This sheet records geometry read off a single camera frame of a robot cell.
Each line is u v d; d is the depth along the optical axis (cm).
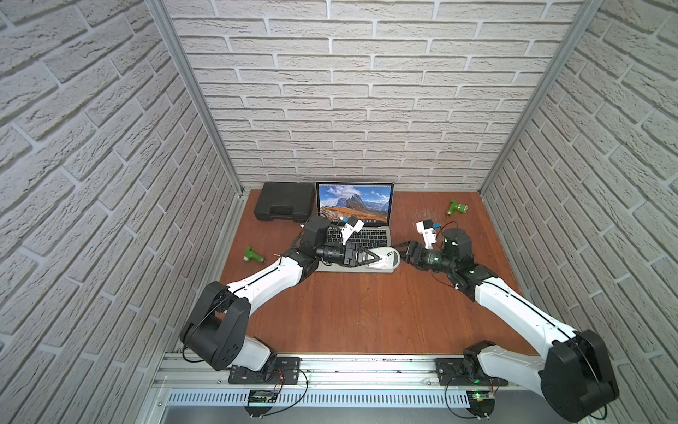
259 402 71
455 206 111
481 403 71
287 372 73
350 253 67
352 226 72
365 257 71
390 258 71
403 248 72
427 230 74
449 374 73
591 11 68
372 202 100
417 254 69
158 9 69
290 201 110
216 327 43
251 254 96
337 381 75
